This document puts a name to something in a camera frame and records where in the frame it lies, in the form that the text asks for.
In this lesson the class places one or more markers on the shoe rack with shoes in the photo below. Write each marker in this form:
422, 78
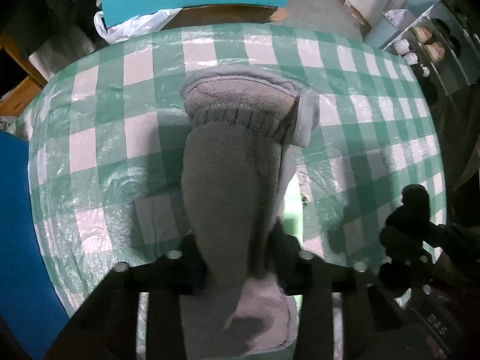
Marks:
442, 40

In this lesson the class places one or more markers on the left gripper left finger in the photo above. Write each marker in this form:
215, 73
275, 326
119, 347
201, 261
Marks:
183, 271

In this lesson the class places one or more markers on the white plastic bag under box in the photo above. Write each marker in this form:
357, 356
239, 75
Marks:
134, 27

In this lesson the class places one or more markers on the brown cardboard box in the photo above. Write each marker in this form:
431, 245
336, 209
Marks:
226, 14

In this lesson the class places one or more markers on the green checkered tablecloth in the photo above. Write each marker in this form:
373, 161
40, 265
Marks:
106, 141

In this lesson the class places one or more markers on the wooden louvered wardrobe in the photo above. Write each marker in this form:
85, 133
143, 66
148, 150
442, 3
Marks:
20, 80

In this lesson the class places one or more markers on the light green plastic bag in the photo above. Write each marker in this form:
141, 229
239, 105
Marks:
293, 225

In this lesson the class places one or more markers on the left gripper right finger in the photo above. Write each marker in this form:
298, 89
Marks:
276, 261

